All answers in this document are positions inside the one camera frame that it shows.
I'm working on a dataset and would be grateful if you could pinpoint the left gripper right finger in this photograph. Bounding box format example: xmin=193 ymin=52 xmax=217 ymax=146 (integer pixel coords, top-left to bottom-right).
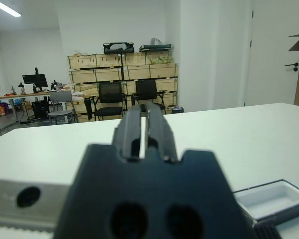
xmin=145 ymin=100 xmax=178 ymax=163

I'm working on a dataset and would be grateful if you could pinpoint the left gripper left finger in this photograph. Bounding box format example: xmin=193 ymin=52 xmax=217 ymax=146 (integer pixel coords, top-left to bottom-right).
xmin=112 ymin=104 xmax=142 ymax=160

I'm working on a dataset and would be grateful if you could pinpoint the black box with white insert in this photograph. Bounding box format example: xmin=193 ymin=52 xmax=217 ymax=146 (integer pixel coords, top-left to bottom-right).
xmin=233 ymin=178 xmax=299 ymax=223

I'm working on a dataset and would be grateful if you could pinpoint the black mesh office chair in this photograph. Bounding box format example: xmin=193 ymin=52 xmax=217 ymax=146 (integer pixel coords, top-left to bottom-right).
xmin=93 ymin=81 xmax=127 ymax=122
xmin=131 ymin=79 xmax=167 ymax=113

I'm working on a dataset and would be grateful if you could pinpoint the wooden crate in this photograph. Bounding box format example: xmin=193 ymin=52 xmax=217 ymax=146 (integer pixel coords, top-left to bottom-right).
xmin=96 ymin=53 xmax=127 ymax=68
xmin=71 ymin=96 xmax=95 ymax=123
xmin=155 ymin=78 xmax=178 ymax=93
xmin=68 ymin=54 xmax=97 ymax=70
xmin=124 ymin=65 xmax=151 ymax=80
xmin=126 ymin=52 xmax=147 ymax=67
xmin=146 ymin=51 xmax=175 ymax=65
xmin=73 ymin=83 xmax=100 ymax=97
xmin=150 ymin=63 xmax=179 ymax=79
xmin=94 ymin=67 xmax=124 ymax=82
xmin=69 ymin=69 xmax=95 ymax=84

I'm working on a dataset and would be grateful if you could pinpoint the thin black stand pole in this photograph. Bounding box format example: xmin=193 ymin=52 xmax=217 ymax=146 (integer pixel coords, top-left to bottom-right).
xmin=119 ymin=52 xmax=127 ymax=110

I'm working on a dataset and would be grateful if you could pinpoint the grey chair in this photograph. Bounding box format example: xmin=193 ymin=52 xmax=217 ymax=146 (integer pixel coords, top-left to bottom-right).
xmin=47 ymin=91 xmax=73 ymax=125

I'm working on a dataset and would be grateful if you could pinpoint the black tray with white lining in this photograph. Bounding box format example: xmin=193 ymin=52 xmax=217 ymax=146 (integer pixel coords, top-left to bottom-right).
xmin=103 ymin=41 xmax=135 ymax=54

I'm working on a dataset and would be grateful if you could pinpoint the black flat tray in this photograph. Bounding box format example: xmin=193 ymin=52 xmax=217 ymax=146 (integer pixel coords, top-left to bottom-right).
xmin=139 ymin=43 xmax=173 ymax=53

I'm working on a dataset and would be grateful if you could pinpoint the black computer tower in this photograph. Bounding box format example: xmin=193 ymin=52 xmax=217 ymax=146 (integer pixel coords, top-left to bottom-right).
xmin=31 ymin=99 xmax=50 ymax=120

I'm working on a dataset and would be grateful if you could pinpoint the black computer monitor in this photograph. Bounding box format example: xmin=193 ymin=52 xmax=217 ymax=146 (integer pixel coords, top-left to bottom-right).
xmin=22 ymin=67 xmax=48 ymax=92

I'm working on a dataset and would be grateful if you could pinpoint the wooden top desk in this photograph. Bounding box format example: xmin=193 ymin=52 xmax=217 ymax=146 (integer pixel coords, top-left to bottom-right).
xmin=0 ymin=90 xmax=73 ymax=131

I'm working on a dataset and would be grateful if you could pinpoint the white door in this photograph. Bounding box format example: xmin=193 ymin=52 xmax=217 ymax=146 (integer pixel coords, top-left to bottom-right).
xmin=244 ymin=0 xmax=299 ymax=107

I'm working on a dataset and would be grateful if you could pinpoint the ceiling strip light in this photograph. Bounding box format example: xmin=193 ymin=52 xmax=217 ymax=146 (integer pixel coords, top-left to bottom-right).
xmin=0 ymin=0 xmax=22 ymax=17

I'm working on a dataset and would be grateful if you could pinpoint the black door handle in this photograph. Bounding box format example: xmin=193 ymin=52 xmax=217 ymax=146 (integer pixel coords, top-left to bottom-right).
xmin=284 ymin=62 xmax=299 ymax=72

